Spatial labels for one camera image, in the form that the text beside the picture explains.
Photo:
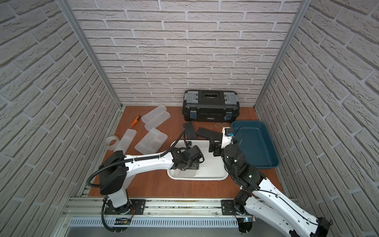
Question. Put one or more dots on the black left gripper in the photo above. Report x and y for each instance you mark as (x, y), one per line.
(188, 142)

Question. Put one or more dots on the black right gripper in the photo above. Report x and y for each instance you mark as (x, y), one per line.
(212, 146)

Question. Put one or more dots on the translucent pencil case with pen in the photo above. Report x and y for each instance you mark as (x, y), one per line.
(184, 173)

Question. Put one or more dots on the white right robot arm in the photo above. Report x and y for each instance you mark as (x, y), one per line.
(260, 198)

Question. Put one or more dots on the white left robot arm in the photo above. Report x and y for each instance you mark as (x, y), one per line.
(118, 167)

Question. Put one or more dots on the flat black pencil case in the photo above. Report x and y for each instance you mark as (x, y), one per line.
(207, 134)

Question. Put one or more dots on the long black pencil case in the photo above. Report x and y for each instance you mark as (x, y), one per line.
(190, 131)

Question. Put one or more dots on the white plastic storage box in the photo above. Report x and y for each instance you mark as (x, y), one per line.
(212, 169)

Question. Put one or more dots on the wide translucent pencil case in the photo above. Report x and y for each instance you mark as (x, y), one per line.
(152, 142)

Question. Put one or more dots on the teal plastic storage tray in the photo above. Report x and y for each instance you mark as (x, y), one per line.
(256, 143)

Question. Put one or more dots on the smooth translucent pencil case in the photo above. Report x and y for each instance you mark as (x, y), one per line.
(157, 121)

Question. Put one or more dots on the ribbed translucent pencil case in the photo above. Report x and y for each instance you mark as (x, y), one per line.
(153, 113)

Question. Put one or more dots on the small translucent pencil case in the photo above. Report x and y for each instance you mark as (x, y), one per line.
(126, 141)

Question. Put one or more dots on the black plastic toolbox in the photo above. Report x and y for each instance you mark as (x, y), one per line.
(210, 106)

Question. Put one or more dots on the clear tape roll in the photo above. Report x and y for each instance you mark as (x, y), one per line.
(111, 142)

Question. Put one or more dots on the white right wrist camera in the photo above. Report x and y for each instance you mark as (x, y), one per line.
(227, 136)

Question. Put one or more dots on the orange handled screwdriver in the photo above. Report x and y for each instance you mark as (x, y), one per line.
(136, 120)

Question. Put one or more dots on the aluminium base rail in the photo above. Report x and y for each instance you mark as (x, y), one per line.
(155, 212)

